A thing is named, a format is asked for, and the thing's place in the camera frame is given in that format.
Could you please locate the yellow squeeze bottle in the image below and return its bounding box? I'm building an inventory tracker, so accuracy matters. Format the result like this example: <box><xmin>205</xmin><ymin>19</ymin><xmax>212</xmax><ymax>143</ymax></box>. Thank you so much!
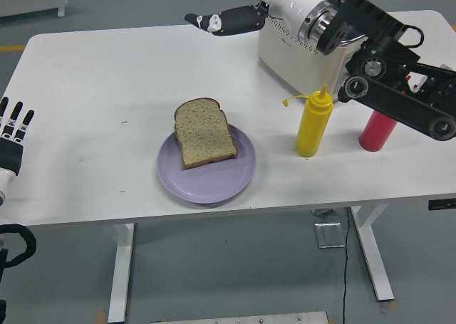
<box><xmin>281</xmin><ymin>83</ymin><xmax>334</xmax><ymax>158</ymax></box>

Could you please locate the white table leg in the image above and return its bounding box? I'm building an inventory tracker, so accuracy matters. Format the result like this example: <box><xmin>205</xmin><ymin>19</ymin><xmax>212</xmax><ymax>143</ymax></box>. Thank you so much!
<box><xmin>351</xmin><ymin>204</ymin><xmax>395</xmax><ymax>302</ymax></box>
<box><xmin>107</xmin><ymin>223</ymin><xmax>136</xmax><ymax>323</ymax></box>

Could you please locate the black table control panel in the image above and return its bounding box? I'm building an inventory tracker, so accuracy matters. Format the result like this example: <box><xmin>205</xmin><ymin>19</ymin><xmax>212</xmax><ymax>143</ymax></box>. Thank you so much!
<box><xmin>427</xmin><ymin>198</ymin><xmax>456</xmax><ymax>211</ymax></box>

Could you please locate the square metal floor plate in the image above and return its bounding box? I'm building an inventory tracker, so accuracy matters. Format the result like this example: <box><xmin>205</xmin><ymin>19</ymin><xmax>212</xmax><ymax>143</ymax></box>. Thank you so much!
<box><xmin>313</xmin><ymin>222</ymin><xmax>347</xmax><ymax>249</ymax></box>

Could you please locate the cream and chrome toaster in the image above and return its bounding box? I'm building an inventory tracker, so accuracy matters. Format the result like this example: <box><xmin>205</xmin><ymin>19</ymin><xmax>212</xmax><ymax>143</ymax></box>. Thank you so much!
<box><xmin>256</xmin><ymin>16</ymin><xmax>368</xmax><ymax>100</ymax></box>

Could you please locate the red squeeze bottle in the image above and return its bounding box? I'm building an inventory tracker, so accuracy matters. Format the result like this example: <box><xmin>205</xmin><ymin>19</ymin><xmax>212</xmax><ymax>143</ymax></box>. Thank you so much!
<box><xmin>358</xmin><ymin>110</ymin><xmax>399</xmax><ymax>153</ymax></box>

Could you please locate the long metal floor plate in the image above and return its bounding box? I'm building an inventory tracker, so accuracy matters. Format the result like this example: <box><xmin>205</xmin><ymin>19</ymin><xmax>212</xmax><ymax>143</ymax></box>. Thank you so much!
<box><xmin>149</xmin><ymin>310</ymin><xmax>331</xmax><ymax>324</ymax></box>

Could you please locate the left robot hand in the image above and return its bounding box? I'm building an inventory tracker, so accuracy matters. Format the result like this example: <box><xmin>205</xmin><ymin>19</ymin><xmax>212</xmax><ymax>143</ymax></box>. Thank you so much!
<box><xmin>0</xmin><ymin>96</ymin><xmax>36</xmax><ymax>200</ymax></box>

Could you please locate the brown bread slice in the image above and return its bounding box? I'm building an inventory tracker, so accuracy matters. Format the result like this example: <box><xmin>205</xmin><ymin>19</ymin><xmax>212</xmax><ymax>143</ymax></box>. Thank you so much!
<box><xmin>173</xmin><ymin>97</ymin><xmax>239</xmax><ymax>171</ymax></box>

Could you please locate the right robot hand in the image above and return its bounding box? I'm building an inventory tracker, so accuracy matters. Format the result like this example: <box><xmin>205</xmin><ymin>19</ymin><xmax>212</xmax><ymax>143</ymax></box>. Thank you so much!
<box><xmin>184</xmin><ymin>0</ymin><xmax>323</xmax><ymax>36</ymax></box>

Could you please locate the black floor cable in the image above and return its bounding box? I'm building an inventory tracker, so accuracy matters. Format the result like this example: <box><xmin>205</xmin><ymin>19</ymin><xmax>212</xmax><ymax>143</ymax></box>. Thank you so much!
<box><xmin>340</xmin><ymin>206</ymin><xmax>352</xmax><ymax>324</ymax></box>

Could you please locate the purple round plate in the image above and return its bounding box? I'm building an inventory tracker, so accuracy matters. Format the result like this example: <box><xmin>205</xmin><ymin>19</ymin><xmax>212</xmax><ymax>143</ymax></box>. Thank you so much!
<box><xmin>157</xmin><ymin>123</ymin><xmax>257</xmax><ymax>204</ymax></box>

